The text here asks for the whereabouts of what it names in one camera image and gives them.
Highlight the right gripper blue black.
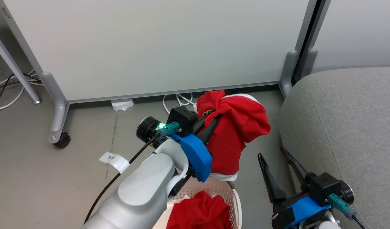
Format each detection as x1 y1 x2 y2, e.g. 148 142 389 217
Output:
258 147 354 229

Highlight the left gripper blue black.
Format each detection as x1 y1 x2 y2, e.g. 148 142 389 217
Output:
136 106 222 183

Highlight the red shirt with white trim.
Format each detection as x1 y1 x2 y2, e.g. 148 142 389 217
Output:
196 90 271 182

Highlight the plain red garment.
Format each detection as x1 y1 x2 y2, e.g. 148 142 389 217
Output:
166 191 232 229

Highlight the cream perforated laundry basket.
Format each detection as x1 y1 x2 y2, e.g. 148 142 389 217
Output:
152 177 243 229

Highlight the grey fabric sofa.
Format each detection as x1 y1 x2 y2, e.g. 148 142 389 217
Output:
278 66 390 229

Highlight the white power adapter box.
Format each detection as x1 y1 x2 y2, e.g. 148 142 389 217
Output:
111 98 134 111

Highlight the large white partition panel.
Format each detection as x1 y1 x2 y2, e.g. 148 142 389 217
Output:
0 0 319 104

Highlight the black caster wheel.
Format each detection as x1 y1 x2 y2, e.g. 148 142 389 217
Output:
53 132 71 149

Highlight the grey partition leg with caster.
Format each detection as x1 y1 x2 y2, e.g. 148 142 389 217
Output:
40 72 70 144

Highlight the grey metal table leg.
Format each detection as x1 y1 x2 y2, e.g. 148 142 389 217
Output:
0 27 42 104

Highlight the coiled white cable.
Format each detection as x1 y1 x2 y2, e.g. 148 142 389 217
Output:
162 93 198 115

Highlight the black cable with teal plug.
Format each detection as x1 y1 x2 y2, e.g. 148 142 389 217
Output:
83 122 180 225
327 193 367 229

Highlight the white paper cable tag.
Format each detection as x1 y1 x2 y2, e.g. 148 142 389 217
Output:
99 152 130 174

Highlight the white floor cable bundle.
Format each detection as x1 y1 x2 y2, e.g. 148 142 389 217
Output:
0 68 44 112

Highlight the black floor cable bundle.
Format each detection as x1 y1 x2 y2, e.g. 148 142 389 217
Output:
0 65 41 108

